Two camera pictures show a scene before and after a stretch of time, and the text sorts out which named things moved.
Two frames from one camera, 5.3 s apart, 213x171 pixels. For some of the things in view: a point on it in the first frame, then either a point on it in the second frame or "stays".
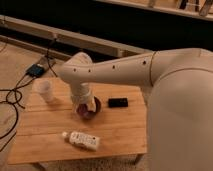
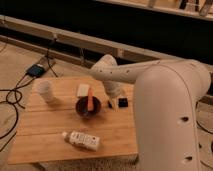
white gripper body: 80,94 -> 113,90
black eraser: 117,102 stays
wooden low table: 53,130 stays
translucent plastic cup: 45,88 stays
